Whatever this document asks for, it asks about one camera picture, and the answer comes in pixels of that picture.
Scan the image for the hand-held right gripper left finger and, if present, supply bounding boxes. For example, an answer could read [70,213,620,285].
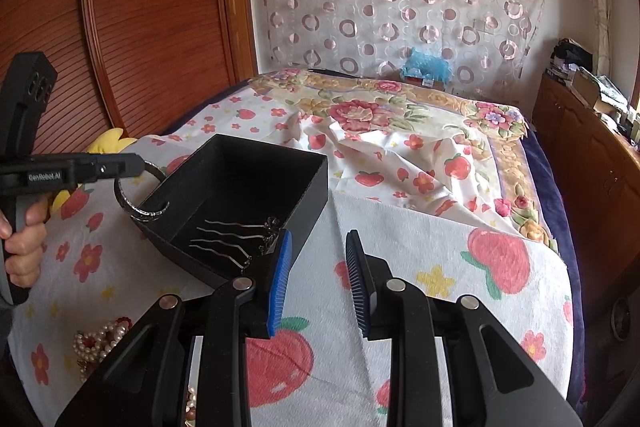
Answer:
[54,228,293,427]

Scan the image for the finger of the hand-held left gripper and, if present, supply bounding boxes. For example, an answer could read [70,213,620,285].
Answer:
[72,152,147,182]

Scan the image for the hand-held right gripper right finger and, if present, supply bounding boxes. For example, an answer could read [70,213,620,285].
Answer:
[345,229,588,427]

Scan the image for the dark silver bangle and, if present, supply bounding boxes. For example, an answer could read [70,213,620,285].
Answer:
[114,162,170,223]

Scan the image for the black jewelry box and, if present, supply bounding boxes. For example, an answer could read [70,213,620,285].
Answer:
[131,134,329,290]

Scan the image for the brown bead bracelet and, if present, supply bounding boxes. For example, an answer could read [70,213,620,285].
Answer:
[184,386,199,427]

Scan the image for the pearl necklace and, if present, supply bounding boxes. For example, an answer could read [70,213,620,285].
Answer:
[72,317,129,383]

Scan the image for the person's left hand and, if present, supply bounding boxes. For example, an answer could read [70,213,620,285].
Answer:
[0,208,49,291]

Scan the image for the yellow plush toy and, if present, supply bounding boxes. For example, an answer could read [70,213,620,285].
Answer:
[50,127,137,214]

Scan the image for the silver wavy hairpin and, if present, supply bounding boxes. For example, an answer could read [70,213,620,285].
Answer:
[196,217,281,238]
[188,237,275,269]

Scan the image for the white strawberry print blanket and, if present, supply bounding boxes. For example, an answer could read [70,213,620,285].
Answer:
[10,77,576,427]

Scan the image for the wooden slatted wardrobe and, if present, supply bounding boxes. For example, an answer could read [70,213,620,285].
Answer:
[0,0,259,158]

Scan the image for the floral quilt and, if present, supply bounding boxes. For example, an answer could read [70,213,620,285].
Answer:
[252,70,558,253]

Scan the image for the navy bed sheet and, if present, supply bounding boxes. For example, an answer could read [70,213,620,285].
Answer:
[520,117,590,325]

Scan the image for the small cardboard box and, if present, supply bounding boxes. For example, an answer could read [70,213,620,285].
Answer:
[400,74,449,91]

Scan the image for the blue plastic bag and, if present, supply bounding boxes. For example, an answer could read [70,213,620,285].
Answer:
[402,48,454,82]

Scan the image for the wooden side cabinet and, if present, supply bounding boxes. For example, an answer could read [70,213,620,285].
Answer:
[530,74,640,310]

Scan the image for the pile of dark clothes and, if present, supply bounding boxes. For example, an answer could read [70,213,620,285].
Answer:
[549,38,594,80]

